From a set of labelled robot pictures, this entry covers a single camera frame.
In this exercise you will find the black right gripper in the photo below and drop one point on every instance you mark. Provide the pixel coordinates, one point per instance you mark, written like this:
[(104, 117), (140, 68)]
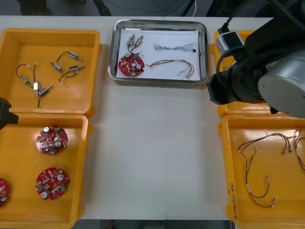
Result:
[(221, 90)]

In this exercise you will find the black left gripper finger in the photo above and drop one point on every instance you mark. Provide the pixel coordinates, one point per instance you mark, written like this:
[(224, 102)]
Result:
[(10, 119), (4, 107)]

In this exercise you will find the round red circuit board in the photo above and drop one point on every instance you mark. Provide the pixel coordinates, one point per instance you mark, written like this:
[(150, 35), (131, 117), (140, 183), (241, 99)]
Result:
[(51, 140), (52, 183), (2, 190), (131, 65)]

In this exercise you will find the steel tray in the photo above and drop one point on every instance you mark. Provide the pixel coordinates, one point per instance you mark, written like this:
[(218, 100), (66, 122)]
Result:
[(115, 52)]

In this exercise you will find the silver-grey and black right arm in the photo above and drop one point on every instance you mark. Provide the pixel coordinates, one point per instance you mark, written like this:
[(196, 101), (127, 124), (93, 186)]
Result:
[(281, 83)]

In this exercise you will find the yellow-orange plastic bin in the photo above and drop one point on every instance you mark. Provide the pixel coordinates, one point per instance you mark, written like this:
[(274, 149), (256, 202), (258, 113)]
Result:
[(71, 155), (47, 45), (238, 108), (262, 162)]

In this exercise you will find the pile of metal solenoids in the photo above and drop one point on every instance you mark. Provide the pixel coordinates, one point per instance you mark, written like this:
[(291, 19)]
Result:
[(36, 86)]

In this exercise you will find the white paper sheet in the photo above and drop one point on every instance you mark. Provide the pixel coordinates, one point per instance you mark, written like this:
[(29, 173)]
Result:
[(166, 35)]

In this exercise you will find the black stand leg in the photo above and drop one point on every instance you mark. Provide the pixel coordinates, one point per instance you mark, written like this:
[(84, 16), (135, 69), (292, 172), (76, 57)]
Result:
[(188, 8), (102, 7)]

